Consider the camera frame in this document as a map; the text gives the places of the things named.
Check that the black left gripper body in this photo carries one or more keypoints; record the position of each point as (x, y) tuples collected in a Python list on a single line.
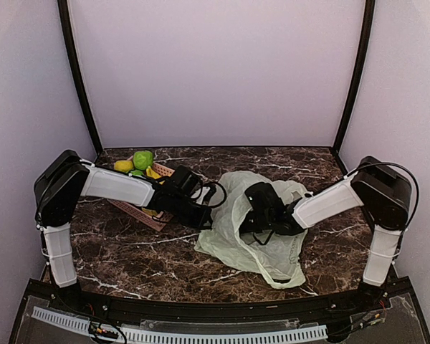
[(190, 218)]

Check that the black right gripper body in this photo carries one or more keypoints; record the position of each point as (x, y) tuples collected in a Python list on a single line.
[(261, 221)]

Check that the light green plastic bag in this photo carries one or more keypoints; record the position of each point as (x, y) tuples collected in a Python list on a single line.
[(276, 259)]

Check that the green apple from bag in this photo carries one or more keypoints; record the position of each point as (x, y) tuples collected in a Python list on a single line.
[(142, 159)]

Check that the large yellow fruit from bag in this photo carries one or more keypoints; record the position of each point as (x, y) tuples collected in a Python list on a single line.
[(124, 166)]

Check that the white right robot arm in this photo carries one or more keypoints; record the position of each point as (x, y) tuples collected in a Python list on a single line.
[(387, 191)]

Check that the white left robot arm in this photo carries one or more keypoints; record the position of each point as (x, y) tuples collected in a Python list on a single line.
[(70, 179)]

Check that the pink plastic basket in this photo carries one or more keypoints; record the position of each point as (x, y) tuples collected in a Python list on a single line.
[(151, 219)]

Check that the yellow toy bananas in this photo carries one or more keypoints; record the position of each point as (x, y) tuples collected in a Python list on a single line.
[(152, 174)]

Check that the green toy watermelon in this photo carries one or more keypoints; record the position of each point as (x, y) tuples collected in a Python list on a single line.
[(137, 173)]

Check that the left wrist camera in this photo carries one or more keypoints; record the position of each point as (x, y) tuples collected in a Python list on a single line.
[(208, 191)]

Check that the black front rail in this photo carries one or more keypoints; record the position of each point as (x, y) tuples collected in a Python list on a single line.
[(336, 310)]

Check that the white slotted cable duct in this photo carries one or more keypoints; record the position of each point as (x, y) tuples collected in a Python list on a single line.
[(153, 331)]

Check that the left black frame post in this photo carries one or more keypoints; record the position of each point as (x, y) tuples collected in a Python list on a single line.
[(76, 72)]

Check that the black frame post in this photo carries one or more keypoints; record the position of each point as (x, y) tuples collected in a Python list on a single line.
[(76, 72), (362, 50)]

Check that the right black frame post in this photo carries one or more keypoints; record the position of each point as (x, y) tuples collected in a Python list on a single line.
[(362, 50)]

